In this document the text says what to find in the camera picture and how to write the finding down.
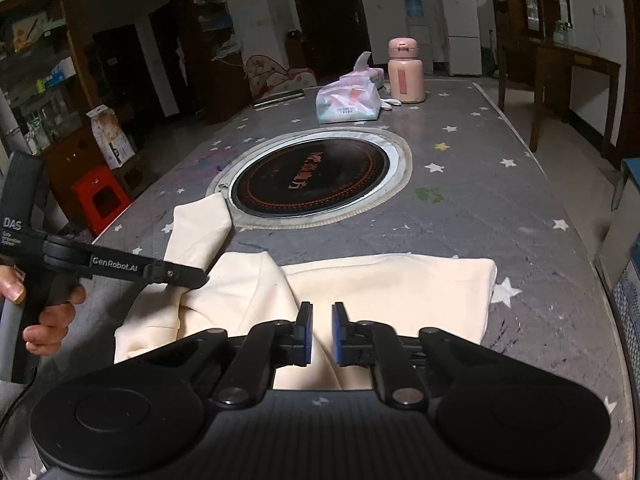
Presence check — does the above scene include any cream white garment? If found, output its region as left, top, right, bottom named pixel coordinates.
left=114, top=193, right=498, bottom=390

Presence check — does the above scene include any person's left hand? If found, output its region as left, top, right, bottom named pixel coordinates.
left=1, top=266, right=87, bottom=356

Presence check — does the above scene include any red plastic stool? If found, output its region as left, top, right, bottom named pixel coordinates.
left=72, top=166, right=131, bottom=235

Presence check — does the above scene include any white paper bag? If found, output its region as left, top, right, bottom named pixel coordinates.
left=87, top=105, right=134, bottom=169

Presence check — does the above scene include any round black induction cooktop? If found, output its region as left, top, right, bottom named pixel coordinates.
left=206, top=127, right=413, bottom=231

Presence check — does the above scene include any dark wooden shelf cabinet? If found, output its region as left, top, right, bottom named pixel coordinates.
left=1, top=0, right=250, bottom=159

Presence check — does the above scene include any pink floral chair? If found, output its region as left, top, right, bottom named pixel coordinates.
left=245, top=54, right=317, bottom=101

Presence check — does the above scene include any blue sofa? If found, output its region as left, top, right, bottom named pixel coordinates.
left=596, top=158, right=640, bottom=399

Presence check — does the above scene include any pink thermos bottle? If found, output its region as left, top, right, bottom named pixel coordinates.
left=387, top=37, right=426, bottom=104

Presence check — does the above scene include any water dispenser blue bottle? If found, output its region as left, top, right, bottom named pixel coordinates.
left=404, top=0, right=434, bottom=75

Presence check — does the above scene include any dark wooden side table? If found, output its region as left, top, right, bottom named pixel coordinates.
left=497, top=34, right=620, bottom=159

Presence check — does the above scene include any white refrigerator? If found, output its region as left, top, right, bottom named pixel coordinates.
left=442, top=0, right=483, bottom=77

